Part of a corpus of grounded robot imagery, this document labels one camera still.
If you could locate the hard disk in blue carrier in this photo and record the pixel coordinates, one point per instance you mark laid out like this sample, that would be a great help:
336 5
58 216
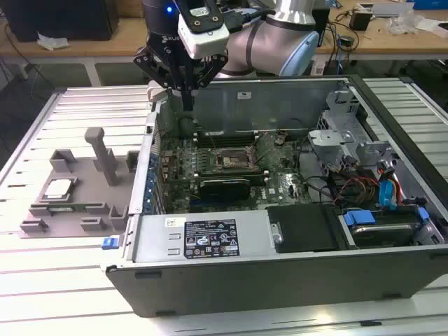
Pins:
381 235

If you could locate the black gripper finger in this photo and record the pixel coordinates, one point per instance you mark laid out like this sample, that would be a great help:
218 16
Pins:
213 70
150 63

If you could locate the grey flat device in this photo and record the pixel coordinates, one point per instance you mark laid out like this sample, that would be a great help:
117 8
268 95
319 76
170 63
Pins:
388 10

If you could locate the RAM slot white clips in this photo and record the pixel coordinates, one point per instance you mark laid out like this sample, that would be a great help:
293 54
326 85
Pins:
224 132
227 172
231 140

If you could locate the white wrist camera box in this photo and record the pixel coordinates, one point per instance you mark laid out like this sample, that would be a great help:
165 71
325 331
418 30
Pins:
206 38

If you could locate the green motherboard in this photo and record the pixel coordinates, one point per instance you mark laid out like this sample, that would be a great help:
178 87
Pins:
280 196

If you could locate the silver CPU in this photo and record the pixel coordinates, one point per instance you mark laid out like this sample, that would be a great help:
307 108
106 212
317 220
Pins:
59 189

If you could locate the dark fan housing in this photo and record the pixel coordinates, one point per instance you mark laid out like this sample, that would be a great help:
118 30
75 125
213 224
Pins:
186 126

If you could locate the black computer tower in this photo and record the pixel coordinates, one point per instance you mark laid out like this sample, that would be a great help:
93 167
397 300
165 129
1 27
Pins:
63 17

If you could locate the black power adapter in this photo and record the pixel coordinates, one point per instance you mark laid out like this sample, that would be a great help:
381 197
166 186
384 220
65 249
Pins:
360 20

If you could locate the black disk bay cover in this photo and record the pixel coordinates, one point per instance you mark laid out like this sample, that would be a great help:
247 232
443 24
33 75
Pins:
304 227

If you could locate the grey parts rack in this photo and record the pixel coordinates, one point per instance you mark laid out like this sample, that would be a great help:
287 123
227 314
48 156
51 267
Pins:
87 196

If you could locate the black graphics card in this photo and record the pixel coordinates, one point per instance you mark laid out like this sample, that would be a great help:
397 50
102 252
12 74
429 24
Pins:
224 189

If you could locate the open black PC case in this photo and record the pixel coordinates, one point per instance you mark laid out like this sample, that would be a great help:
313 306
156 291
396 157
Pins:
245 287

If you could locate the silver metal drive cage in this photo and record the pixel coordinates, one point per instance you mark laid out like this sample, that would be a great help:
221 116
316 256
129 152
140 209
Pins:
332 138

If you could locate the blue case latch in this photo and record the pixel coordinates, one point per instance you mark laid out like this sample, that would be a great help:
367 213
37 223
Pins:
109 243

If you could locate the clear plastic bag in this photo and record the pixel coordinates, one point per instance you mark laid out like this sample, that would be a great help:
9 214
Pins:
402 22

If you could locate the CPU socket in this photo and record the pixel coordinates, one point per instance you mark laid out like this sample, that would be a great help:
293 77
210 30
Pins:
231 161

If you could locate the blue boxes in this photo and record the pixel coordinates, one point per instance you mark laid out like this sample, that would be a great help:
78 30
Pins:
430 4

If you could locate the RAM slot black clips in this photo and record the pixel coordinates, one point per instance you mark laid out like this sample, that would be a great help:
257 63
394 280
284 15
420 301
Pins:
231 145
231 136

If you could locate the grey power supply unit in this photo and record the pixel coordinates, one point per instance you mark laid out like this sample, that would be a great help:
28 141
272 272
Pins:
157 241

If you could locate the wooden desk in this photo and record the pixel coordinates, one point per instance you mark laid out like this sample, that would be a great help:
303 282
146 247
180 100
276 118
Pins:
129 42

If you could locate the small black plug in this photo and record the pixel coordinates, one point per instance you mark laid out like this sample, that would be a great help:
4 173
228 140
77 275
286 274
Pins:
346 40

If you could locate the crumpled white paper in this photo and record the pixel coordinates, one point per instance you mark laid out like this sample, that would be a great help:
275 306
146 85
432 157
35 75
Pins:
52 41

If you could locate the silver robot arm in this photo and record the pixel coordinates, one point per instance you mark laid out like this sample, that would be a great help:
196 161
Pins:
266 38

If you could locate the green RAM stick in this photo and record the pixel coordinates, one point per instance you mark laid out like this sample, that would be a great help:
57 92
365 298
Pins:
61 209

